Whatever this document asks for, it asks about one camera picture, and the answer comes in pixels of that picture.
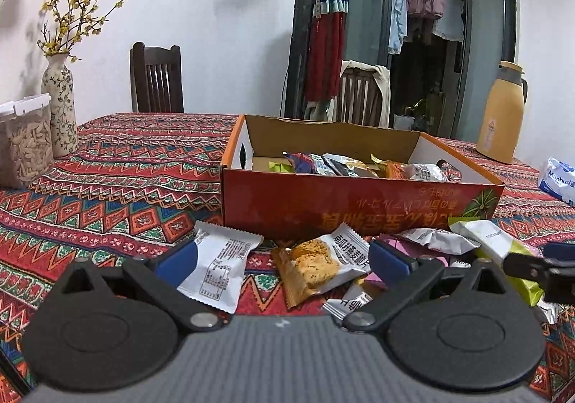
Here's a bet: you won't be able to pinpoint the clear seed container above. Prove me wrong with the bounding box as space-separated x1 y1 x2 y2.
0 93 55 189

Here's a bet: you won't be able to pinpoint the cream cloth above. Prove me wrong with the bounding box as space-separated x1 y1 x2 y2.
339 60 391 129

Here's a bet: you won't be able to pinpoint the white blue tissue pack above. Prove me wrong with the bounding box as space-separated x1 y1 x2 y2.
538 157 575 207

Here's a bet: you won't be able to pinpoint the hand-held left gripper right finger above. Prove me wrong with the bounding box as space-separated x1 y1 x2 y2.
342 239 513 334

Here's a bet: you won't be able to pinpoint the yellow flower sprigs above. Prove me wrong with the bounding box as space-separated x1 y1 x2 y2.
38 0 138 64

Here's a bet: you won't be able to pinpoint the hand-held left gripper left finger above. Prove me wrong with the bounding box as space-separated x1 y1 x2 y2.
56 242 225 332

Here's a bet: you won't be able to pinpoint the red silver snack packet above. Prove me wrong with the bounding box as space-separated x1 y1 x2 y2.
283 152 315 174

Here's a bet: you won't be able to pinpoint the yellow thermos jug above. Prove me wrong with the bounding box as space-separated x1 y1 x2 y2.
475 61 527 165

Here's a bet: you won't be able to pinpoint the dark framed glass door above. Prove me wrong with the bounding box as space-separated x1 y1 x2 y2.
284 0 517 143

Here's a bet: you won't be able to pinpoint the silver black snack packet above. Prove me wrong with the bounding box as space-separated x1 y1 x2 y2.
310 154 360 178

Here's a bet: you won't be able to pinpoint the orange cardboard box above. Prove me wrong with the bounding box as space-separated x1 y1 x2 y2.
219 114 506 242

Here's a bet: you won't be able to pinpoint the long orange snack packet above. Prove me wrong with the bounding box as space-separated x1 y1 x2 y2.
371 154 411 180

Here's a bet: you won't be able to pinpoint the orange white cracker packet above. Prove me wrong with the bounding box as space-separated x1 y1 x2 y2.
271 223 373 309
321 277 382 325

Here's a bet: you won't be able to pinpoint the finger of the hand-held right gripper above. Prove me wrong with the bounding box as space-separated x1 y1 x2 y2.
541 243 575 258
502 251 575 279

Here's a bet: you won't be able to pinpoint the pink snack packet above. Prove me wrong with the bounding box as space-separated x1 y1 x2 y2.
363 233 454 291

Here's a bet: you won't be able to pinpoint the light blue shirt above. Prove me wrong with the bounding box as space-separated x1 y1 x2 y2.
387 0 409 55

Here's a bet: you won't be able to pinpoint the red tassel hanging decoration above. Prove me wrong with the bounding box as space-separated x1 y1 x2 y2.
303 0 350 109

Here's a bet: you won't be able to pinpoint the dark wooden chair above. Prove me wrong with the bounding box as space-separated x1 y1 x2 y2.
129 42 185 114

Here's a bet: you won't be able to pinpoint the small floral vase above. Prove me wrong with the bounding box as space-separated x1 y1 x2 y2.
41 55 80 159

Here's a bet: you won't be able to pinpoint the white garment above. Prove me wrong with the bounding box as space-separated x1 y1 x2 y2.
433 0 465 42

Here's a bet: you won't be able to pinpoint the green white snack packet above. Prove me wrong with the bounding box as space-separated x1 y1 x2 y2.
448 216 545 307

